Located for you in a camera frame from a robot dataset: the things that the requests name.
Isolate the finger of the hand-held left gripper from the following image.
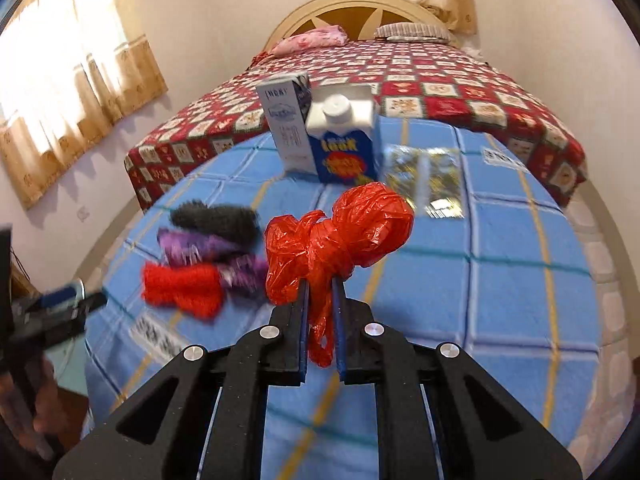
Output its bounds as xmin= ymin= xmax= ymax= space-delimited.
xmin=20 ymin=292 xmax=109 ymax=347
xmin=37 ymin=282 xmax=88 ymax=312

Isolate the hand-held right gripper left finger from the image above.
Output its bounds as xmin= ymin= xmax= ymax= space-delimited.
xmin=52 ymin=277 xmax=307 ymax=480

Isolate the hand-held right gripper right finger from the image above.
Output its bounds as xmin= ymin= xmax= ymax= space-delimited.
xmin=331 ymin=277 xmax=583 ymax=480

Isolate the red plastic bag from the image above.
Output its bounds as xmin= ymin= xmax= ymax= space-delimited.
xmin=264 ymin=182 xmax=416 ymax=368

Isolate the person's left hand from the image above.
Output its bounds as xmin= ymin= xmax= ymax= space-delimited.
xmin=0 ymin=357 xmax=67 ymax=461

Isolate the white printed card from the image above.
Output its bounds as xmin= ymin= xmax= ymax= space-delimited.
xmin=482 ymin=147 xmax=521 ymax=168
xmin=132 ymin=312 xmax=183 ymax=361

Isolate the red fuzzy bundle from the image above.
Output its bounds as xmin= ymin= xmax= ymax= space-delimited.
xmin=141 ymin=261 xmax=226 ymax=320

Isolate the purple fuzzy cloth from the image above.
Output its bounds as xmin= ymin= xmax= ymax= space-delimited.
xmin=157 ymin=230 xmax=271 ymax=296

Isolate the blue plaid blanket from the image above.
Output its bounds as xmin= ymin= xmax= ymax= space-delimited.
xmin=82 ymin=115 xmax=603 ymax=480

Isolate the black fuzzy bundle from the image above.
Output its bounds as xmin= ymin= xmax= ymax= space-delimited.
xmin=170 ymin=201 xmax=261 ymax=248

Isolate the blue white capped carton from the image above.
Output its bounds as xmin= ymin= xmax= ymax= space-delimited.
xmin=305 ymin=84 xmax=383 ymax=184

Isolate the shiny foil packet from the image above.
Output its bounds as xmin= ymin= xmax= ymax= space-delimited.
xmin=382 ymin=145 xmax=463 ymax=220

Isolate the grey white carton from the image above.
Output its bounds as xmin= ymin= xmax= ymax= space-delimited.
xmin=256 ymin=72 xmax=312 ymax=173

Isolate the bed with red quilt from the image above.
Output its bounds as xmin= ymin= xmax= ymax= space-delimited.
xmin=124 ymin=40 xmax=588 ymax=211

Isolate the pink pillow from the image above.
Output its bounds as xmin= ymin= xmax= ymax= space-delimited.
xmin=270 ymin=25 xmax=348 ymax=57

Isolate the striped pillow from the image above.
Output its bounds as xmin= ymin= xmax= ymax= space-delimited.
xmin=374 ymin=22 xmax=451 ymax=43

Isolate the cream wooden headboard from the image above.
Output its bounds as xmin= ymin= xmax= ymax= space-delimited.
xmin=262 ymin=0 xmax=463 ymax=53

